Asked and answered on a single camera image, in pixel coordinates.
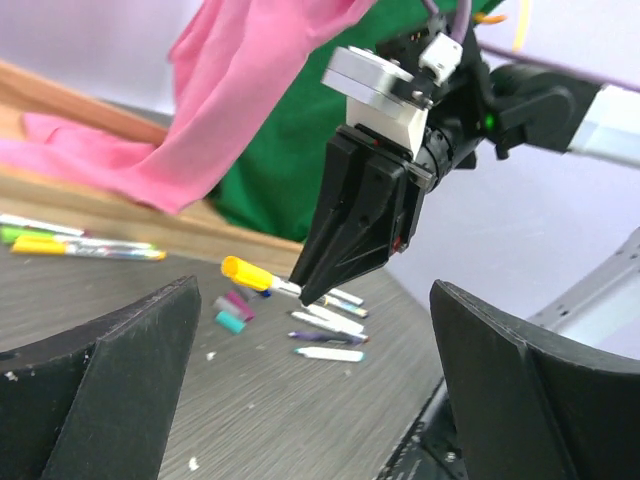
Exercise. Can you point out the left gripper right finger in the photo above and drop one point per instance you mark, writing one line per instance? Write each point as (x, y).
(529, 403)

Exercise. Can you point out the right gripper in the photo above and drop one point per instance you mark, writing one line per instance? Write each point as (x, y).
(361, 201)

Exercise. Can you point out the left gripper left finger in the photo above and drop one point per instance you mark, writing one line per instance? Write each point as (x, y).
(98, 401)

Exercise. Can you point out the white marker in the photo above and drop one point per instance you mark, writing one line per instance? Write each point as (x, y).
(347, 297)

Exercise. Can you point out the blue cap marker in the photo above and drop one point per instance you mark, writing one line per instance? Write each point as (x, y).
(344, 306)

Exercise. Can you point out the pink marker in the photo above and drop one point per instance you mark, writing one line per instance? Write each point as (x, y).
(337, 326)

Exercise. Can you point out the yellow cap marker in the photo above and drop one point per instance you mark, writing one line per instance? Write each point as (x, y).
(249, 275)

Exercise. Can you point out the purple cap marker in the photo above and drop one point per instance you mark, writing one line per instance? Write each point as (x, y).
(326, 338)

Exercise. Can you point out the magenta pen cap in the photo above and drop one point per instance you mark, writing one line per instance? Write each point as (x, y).
(246, 312)

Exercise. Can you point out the teal pen cap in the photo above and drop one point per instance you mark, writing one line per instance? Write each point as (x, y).
(230, 322)

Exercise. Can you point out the clear purple pen cap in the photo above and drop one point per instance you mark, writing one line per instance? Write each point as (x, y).
(223, 304)

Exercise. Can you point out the teal cap marker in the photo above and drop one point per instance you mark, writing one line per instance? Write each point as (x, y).
(330, 354)

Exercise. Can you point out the green cap marker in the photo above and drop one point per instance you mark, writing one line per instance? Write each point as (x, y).
(9, 234)

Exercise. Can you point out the grey cap marker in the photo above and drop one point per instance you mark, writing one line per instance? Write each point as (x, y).
(326, 314)

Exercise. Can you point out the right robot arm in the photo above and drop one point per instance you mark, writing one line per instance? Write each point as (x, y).
(516, 104)

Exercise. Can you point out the green tank top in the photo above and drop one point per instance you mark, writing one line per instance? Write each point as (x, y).
(273, 186)

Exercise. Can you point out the wooden clothes rack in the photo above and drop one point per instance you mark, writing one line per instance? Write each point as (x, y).
(197, 232)

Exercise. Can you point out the pink t-shirt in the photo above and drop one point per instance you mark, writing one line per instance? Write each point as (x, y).
(232, 64)

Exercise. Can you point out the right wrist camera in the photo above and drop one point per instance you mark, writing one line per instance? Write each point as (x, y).
(366, 79)

